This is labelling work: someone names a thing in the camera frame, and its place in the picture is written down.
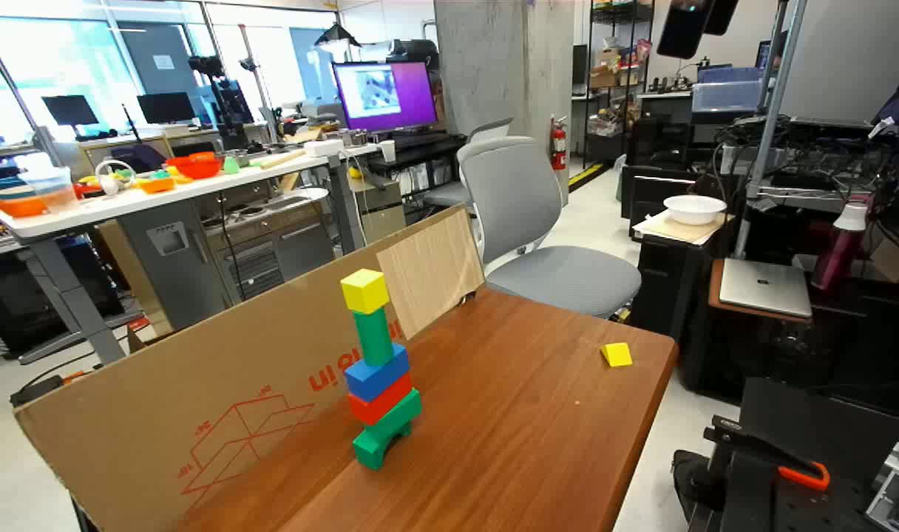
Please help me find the yellow triangular block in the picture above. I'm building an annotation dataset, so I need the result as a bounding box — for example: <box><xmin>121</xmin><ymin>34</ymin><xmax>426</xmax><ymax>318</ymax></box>
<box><xmin>599</xmin><ymin>343</ymin><xmax>631</xmax><ymax>368</ymax></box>

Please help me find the yellow cube block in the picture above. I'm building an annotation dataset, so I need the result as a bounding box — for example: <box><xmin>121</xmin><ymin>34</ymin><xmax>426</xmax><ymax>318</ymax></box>
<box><xmin>340</xmin><ymin>268</ymin><xmax>389</xmax><ymax>312</ymax></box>

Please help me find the green upright block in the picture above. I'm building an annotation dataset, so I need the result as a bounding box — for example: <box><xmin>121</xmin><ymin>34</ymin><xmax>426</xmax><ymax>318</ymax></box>
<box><xmin>355</xmin><ymin>311</ymin><xmax>393</xmax><ymax>365</ymax></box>

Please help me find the blue rectangular block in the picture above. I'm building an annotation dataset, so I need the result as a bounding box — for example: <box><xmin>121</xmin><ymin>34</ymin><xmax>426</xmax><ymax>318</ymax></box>
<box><xmin>345</xmin><ymin>343</ymin><xmax>408</xmax><ymax>401</ymax></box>

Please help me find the red flat block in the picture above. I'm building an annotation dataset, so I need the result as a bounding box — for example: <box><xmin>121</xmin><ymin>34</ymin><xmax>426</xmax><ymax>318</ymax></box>
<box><xmin>345</xmin><ymin>376</ymin><xmax>411</xmax><ymax>426</ymax></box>

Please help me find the green arch block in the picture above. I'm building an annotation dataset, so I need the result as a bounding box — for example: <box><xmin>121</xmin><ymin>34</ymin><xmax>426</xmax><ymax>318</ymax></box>
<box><xmin>352</xmin><ymin>388</ymin><xmax>422</xmax><ymax>470</ymax></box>

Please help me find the light wooden board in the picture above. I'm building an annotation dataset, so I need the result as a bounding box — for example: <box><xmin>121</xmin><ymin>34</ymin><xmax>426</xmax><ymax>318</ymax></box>
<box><xmin>374</xmin><ymin>209</ymin><xmax>484</xmax><ymax>336</ymax></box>

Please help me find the grey office chair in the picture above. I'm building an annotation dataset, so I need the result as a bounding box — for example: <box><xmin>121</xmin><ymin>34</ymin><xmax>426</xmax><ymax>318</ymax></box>
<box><xmin>458</xmin><ymin>135</ymin><xmax>640</xmax><ymax>318</ymax></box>

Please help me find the purple screen monitor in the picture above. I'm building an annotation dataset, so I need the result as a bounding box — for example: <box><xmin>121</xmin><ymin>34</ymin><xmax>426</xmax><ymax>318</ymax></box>
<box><xmin>334</xmin><ymin>63</ymin><xmax>438</xmax><ymax>132</ymax></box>

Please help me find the white bowl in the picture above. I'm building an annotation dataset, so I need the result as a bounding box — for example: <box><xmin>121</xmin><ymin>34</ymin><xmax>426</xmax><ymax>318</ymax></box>
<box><xmin>661</xmin><ymin>194</ymin><xmax>726</xmax><ymax>224</ymax></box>

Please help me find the orange bowl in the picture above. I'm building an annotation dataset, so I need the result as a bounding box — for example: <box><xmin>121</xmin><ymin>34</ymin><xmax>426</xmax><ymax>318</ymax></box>
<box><xmin>167</xmin><ymin>151</ymin><xmax>220</xmax><ymax>181</ymax></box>

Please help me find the white long desk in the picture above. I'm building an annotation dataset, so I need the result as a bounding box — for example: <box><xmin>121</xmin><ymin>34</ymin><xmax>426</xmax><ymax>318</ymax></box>
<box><xmin>0</xmin><ymin>142</ymin><xmax>374</xmax><ymax>363</ymax></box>

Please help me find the silver laptop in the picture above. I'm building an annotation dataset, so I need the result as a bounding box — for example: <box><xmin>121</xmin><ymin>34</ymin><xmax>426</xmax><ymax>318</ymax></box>
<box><xmin>719</xmin><ymin>256</ymin><xmax>809</xmax><ymax>318</ymax></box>

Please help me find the brown cardboard sheet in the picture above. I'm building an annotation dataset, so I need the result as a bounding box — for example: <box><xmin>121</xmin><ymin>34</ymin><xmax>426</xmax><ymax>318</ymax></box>
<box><xmin>10</xmin><ymin>203</ymin><xmax>473</xmax><ymax>532</ymax></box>

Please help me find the maroon water bottle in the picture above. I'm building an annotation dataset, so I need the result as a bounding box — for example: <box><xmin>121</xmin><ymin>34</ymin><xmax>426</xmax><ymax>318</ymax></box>
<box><xmin>809</xmin><ymin>201</ymin><xmax>870</xmax><ymax>292</ymax></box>

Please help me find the orange handled black clamp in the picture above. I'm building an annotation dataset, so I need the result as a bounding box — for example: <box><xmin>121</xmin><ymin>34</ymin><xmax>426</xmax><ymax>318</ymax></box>
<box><xmin>704</xmin><ymin>417</ymin><xmax>830</xmax><ymax>494</ymax></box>

